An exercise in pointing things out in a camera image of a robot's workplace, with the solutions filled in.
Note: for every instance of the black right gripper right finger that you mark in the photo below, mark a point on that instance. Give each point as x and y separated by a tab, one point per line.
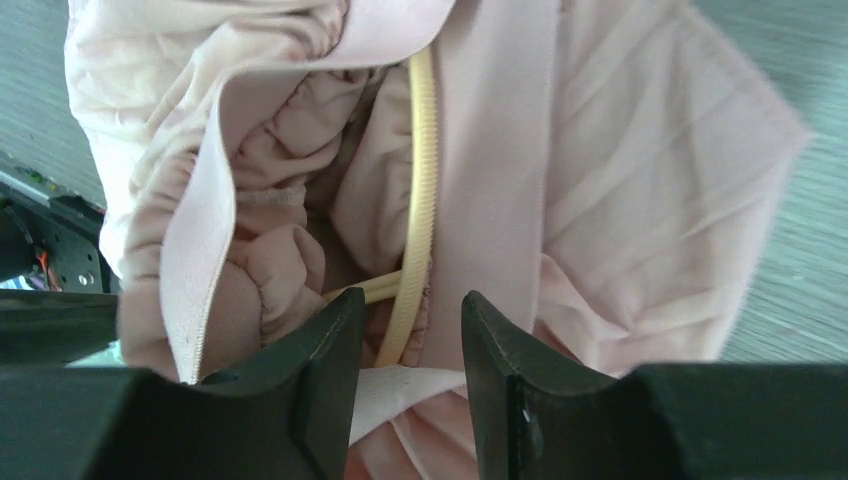
536	413

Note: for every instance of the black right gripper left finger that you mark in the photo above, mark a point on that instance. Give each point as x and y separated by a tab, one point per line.
286	413

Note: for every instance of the pink pleated skirt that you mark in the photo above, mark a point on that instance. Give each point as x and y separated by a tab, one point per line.
609	175

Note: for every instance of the beige plastic hanger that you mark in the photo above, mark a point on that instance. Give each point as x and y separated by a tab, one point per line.
376	205

